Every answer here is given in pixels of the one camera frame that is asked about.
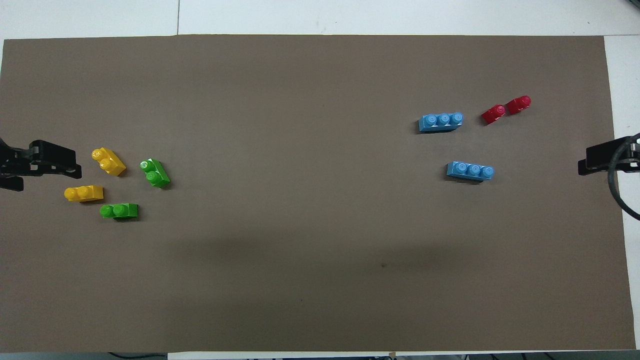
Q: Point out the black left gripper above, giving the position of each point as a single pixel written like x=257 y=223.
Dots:
x=12 y=165

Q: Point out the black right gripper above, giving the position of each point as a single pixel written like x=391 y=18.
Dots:
x=631 y=155

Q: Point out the green two-stud toy brick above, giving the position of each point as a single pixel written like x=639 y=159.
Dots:
x=155 y=173
x=120 y=210

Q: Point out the blue three-stud toy brick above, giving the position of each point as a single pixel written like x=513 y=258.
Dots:
x=470 y=171
x=440 y=122

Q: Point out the yellow two-stud toy brick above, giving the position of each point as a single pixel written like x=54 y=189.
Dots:
x=84 y=193
x=110 y=162

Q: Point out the red one-stud toy brick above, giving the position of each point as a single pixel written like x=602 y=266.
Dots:
x=518 y=104
x=493 y=114

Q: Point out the brown table mat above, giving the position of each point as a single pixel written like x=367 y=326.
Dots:
x=300 y=225

